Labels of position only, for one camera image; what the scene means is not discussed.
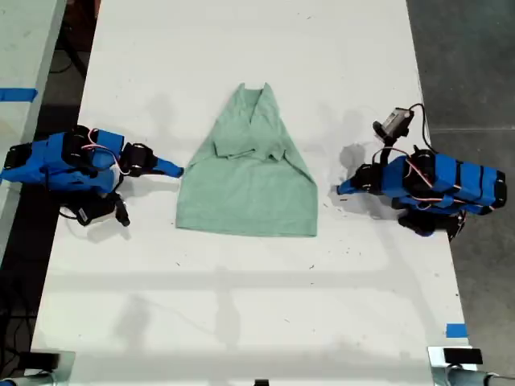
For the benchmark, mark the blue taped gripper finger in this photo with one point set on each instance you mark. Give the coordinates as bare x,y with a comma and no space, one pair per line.
348,184
171,173
169,165
350,190

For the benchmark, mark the pale green T-shirt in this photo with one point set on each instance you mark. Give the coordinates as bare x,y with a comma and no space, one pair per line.
241,193

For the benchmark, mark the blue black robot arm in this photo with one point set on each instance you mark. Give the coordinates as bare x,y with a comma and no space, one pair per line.
52,158
458,181

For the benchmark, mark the long blue tape strip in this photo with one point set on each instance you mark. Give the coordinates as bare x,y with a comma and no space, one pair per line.
18,94

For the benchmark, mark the pale side table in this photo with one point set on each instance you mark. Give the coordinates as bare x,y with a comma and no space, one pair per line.
20,60

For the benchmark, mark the short blue tape strip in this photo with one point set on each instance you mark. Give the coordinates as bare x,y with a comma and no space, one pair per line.
456,330

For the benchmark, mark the small black box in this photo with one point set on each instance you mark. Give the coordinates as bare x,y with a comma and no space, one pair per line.
44,361
462,356

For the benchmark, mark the small black clamp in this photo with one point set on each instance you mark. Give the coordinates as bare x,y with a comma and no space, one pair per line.
261,383

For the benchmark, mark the grey metal tube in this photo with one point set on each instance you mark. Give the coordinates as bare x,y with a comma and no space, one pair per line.
466,378

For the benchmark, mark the black camera stalk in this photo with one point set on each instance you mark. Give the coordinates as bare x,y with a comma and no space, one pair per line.
122,211
387,142

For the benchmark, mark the black white camera box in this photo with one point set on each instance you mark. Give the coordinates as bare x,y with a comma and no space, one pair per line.
94,211
397,120

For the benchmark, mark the white metal bracket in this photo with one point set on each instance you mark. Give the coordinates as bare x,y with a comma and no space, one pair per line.
435,356

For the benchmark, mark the grey metal bracket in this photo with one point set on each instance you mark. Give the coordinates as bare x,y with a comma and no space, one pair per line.
66,364

